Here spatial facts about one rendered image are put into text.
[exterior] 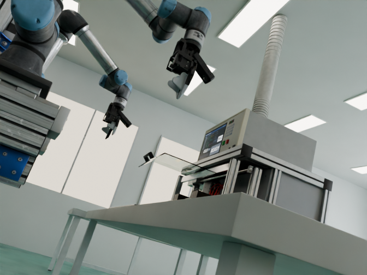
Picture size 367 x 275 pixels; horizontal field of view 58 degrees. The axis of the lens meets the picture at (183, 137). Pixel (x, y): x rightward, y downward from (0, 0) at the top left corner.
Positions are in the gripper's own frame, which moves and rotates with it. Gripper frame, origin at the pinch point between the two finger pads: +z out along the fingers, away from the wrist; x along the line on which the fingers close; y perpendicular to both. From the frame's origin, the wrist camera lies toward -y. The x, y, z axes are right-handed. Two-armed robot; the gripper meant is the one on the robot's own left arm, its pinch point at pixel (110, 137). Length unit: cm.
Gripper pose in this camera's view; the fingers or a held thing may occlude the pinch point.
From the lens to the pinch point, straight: 195.9
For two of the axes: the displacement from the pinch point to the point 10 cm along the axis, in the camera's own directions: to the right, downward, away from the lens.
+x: 4.7, -1.6, -8.7
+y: -8.4, -4.0, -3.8
